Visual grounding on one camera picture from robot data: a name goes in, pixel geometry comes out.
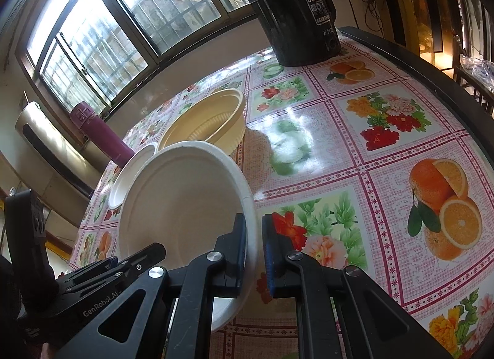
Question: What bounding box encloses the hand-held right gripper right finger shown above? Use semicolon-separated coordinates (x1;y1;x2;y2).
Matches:
262;214;452;359

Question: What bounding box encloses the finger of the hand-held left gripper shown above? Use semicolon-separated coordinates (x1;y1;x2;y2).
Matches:
69;242;167;295
58;256;119;286

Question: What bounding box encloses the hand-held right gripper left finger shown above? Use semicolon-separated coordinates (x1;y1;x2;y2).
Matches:
56;213;248;359

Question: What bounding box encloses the large white bowl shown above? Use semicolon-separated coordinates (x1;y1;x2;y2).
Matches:
118;141;257;333

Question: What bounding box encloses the small white bowl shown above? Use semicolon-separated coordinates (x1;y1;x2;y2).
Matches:
108;142;160;211

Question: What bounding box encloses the beige ribbed plastic bowl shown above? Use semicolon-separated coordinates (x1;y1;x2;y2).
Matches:
157;88;247;159

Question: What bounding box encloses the standing air conditioner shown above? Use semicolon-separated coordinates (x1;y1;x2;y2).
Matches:
15;101;103;199

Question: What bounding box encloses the purple thermos bottle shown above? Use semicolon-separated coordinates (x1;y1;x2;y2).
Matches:
69;101;135;167

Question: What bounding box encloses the floral fruit-print tablecloth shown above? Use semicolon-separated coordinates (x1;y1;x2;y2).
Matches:
69;37;494;359

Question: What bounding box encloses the black electric kettle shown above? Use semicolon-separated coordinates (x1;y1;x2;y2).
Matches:
231;0;342;67

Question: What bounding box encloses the barred window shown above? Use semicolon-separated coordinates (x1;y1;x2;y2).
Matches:
15;0;271;113

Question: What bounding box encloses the clear plastic bag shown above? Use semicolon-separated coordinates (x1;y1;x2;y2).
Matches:
459;54;494;91

